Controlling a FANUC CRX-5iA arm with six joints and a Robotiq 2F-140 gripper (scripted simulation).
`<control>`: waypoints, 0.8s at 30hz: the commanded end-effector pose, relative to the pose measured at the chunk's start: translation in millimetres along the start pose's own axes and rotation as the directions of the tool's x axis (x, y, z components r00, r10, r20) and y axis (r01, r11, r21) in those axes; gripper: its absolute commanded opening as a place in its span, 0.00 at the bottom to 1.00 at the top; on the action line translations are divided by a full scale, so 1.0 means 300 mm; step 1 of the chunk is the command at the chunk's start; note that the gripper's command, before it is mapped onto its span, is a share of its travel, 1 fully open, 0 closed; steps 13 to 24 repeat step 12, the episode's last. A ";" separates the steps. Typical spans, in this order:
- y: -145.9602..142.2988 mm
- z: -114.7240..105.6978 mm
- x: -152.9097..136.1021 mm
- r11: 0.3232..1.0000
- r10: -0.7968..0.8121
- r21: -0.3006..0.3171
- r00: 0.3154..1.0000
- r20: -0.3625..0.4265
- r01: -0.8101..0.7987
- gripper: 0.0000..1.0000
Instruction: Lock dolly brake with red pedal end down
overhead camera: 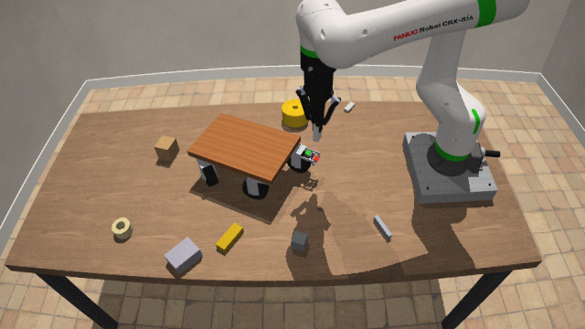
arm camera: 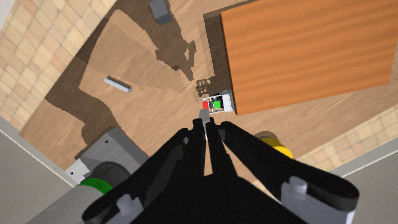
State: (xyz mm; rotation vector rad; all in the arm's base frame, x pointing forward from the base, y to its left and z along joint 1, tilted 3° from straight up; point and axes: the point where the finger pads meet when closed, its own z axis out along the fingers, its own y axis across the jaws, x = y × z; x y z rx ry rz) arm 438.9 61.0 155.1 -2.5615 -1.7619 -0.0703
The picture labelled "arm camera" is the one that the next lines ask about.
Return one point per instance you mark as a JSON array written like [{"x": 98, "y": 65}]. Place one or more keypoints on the brown wooden dolly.
[{"x": 285, "y": 52}]

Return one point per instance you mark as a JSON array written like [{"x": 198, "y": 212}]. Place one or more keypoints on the yellow cylinder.
[{"x": 277, "y": 145}]

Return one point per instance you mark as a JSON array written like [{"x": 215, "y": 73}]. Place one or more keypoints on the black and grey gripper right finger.
[{"x": 314, "y": 195}]

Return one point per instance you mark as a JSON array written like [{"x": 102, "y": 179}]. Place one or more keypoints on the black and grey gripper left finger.
[{"x": 173, "y": 166}]

